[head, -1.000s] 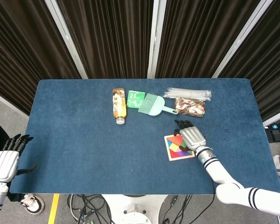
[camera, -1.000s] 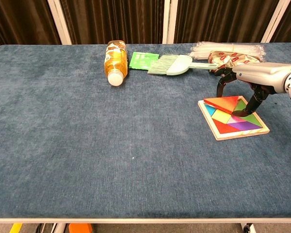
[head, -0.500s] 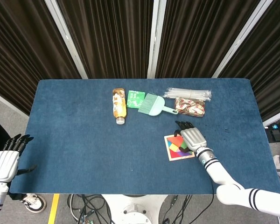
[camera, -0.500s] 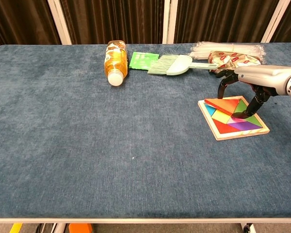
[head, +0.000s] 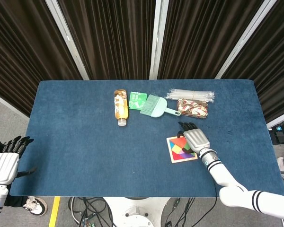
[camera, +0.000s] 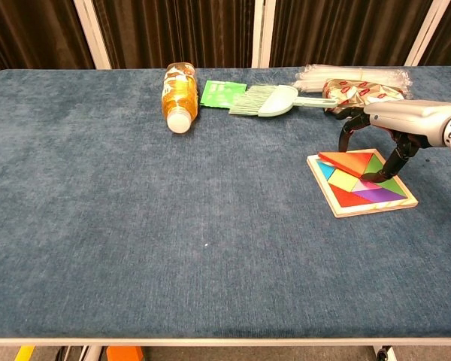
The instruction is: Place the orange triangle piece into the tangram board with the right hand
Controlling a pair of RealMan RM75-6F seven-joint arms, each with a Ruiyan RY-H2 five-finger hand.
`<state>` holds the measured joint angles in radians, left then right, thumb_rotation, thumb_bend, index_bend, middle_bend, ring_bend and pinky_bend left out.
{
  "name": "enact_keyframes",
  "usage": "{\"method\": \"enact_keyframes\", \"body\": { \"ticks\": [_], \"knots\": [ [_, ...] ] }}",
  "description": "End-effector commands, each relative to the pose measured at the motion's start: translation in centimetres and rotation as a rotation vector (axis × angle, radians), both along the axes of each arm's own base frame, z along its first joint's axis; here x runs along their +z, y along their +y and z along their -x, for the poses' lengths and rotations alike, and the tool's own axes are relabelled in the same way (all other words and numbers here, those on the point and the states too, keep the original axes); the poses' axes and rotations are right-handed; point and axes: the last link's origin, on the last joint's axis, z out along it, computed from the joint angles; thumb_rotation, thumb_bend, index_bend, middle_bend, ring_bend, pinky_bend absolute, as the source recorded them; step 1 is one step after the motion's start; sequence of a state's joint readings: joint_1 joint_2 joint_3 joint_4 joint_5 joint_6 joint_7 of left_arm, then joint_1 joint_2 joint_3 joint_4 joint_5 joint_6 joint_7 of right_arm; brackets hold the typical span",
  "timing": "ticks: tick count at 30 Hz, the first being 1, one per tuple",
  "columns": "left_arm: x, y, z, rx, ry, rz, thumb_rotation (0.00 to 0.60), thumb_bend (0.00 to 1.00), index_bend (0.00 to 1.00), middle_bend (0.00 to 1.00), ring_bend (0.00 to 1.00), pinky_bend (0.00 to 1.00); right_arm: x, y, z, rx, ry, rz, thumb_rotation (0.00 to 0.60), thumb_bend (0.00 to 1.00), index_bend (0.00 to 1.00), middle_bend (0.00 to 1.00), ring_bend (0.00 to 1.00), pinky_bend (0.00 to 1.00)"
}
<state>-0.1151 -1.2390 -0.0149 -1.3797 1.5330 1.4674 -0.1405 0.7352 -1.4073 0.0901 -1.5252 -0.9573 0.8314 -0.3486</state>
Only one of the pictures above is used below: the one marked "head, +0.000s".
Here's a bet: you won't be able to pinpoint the bundle of clear wrapped straws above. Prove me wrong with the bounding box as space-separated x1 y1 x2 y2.
165 88 215 104

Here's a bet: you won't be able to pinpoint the black equipment box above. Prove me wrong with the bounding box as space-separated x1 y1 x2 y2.
268 125 284 145

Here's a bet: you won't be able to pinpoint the red triangular puzzle piece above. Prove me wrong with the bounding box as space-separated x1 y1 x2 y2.
171 151 184 162

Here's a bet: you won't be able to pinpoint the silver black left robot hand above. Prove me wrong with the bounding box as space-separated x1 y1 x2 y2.
0 136 38 185

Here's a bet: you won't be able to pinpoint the amber tea plastic bottle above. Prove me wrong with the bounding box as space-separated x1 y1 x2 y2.
113 89 129 127

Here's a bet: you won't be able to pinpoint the gold red snack bag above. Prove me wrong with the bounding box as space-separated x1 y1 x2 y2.
177 98 209 120

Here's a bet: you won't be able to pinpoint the mint green plastic brush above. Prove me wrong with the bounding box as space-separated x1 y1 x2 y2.
139 94 182 118

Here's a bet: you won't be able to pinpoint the white partition base rail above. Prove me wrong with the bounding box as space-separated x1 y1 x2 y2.
266 115 284 129

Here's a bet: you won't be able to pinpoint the white black sneaker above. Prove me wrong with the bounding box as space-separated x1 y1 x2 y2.
22 196 48 216

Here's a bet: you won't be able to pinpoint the blue table cloth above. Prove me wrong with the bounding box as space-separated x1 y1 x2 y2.
9 79 284 197

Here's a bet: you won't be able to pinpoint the green sachet packet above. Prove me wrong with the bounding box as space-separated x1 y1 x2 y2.
128 91 149 111

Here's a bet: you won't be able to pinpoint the wooden tangram puzzle tray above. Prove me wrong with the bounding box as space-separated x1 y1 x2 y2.
166 136 198 164

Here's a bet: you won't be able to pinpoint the grey floor cable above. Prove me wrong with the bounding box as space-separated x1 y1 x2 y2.
70 196 86 225

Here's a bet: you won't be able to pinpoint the white partition post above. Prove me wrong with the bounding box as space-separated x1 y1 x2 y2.
148 0 170 80
214 0 279 80
44 0 90 81

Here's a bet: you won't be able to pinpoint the orange tangram triangle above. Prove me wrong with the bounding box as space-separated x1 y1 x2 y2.
171 137 188 149

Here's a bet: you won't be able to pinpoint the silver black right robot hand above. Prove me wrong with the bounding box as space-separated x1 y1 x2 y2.
177 122 211 154

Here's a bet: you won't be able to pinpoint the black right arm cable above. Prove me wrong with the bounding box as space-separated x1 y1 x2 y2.
163 178 218 227

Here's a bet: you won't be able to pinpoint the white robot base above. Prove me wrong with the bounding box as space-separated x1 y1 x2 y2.
103 196 171 227

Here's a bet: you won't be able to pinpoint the dark brown curtain panel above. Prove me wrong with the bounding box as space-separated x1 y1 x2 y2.
58 0 157 80
221 0 284 123
0 0 83 118
157 0 267 80

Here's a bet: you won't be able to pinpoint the black floor cable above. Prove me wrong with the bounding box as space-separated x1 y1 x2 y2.
81 197 120 227

